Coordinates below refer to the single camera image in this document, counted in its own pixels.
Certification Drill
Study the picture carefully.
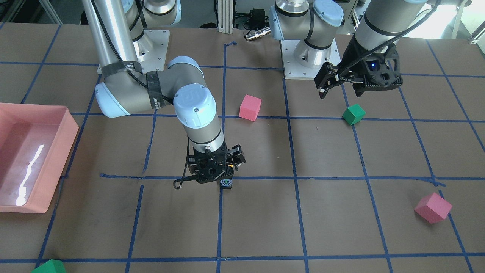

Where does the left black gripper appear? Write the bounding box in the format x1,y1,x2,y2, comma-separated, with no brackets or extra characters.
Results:
314,43,402,100

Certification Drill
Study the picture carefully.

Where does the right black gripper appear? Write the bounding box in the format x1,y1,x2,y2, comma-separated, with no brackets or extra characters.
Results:
188,146,246,184

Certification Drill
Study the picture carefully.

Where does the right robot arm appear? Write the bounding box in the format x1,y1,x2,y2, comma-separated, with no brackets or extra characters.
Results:
83,0,245,190

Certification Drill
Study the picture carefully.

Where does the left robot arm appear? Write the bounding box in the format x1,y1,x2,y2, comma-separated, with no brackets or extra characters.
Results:
269,0,428,99

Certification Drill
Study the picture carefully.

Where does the green foam cube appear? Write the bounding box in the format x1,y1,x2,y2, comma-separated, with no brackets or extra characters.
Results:
31,259,66,273
342,104,366,126

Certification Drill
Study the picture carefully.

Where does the pink foam cube centre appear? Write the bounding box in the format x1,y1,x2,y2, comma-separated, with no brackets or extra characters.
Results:
239,94,262,122

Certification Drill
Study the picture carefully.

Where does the pink foam cube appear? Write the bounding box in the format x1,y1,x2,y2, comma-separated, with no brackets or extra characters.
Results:
414,193,452,224
239,94,262,122

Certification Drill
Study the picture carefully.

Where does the pink foam cube far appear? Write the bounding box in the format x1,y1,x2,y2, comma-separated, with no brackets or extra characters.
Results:
414,193,452,224

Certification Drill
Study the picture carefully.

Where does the pink plastic tray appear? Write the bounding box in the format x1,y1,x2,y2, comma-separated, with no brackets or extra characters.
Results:
0,103,79,213

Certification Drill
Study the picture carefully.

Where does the aluminium frame post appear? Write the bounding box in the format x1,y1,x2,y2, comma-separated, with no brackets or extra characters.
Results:
216,0,235,35

